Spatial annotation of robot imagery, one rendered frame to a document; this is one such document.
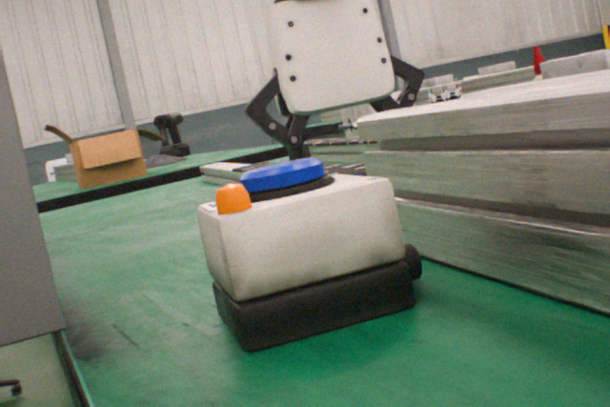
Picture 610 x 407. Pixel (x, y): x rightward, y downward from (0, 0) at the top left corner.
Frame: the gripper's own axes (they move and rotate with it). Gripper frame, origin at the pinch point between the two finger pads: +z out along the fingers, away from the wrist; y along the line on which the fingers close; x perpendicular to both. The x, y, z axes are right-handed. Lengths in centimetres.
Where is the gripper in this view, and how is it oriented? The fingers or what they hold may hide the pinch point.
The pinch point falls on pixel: (351, 166)
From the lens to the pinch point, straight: 72.6
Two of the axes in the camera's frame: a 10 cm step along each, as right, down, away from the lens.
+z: 2.1, 9.8, 0.8
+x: 2.5, 0.3, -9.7
